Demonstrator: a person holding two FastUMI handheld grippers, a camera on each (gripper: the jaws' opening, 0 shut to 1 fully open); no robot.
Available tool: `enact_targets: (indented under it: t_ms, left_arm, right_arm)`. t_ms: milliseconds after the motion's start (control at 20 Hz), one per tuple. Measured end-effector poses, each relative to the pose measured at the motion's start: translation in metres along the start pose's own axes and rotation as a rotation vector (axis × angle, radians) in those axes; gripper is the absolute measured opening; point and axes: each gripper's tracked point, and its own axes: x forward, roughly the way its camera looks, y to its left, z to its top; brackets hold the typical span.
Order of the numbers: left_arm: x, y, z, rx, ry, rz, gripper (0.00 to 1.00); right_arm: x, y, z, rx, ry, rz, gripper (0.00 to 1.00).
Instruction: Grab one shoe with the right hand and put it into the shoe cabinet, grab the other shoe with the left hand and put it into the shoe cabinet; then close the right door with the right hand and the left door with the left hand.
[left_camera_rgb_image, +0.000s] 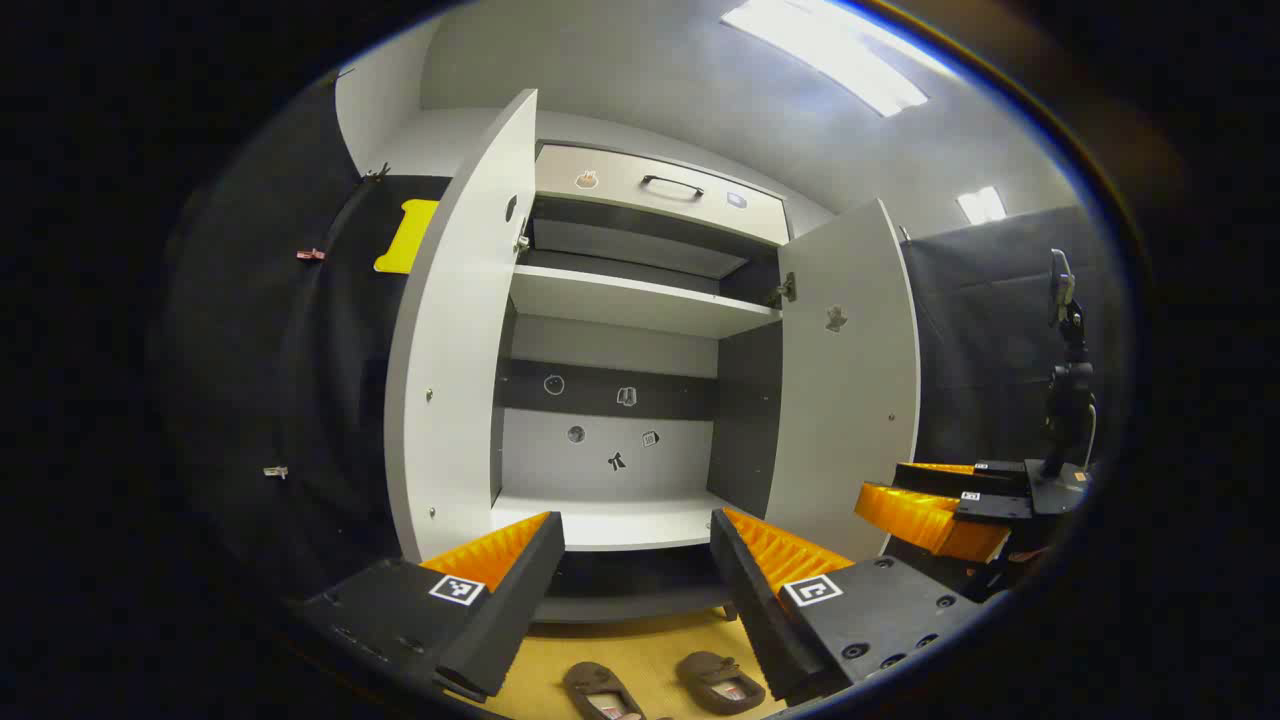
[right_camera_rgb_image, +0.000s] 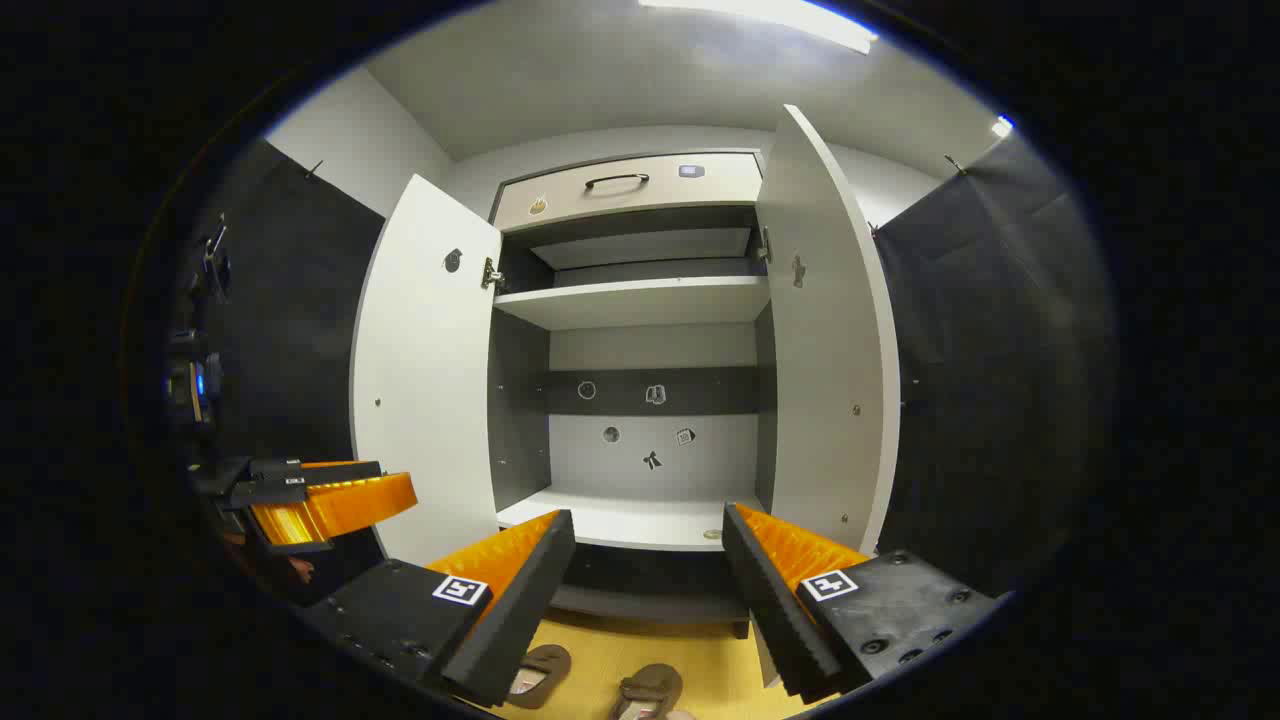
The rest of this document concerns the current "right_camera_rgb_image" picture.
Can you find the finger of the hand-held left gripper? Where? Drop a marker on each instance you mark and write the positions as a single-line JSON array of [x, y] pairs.
[[320, 474], [340, 505]]

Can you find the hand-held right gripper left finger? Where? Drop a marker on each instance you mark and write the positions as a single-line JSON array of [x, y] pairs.
[[520, 600]]

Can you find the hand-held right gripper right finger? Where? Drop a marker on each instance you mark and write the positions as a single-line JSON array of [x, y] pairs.
[[770, 610]]

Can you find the brown fuzzy shoe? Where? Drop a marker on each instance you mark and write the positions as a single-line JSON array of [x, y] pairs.
[[650, 688], [548, 670]]

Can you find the white cabinet door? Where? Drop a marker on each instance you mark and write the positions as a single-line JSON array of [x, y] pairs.
[[830, 350], [420, 380]]

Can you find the grey white shoe cabinet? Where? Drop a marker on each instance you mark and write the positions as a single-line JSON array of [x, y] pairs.
[[650, 345]]

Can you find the white cabinet shelf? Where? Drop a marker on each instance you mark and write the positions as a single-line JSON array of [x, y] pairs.
[[640, 520], [630, 300]]

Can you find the metal door hinge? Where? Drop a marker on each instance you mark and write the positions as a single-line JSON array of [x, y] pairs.
[[491, 274], [764, 245]]

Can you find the white cabinet drawer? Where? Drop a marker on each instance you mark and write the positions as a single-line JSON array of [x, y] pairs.
[[640, 205]]

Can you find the black backdrop cloth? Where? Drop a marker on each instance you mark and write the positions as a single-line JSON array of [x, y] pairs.
[[1000, 350], [290, 330]]

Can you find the black cloth clip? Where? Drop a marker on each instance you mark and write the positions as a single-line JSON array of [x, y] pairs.
[[315, 171], [955, 165]]

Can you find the small ceiling light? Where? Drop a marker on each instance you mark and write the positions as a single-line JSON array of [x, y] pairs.
[[1002, 126]]

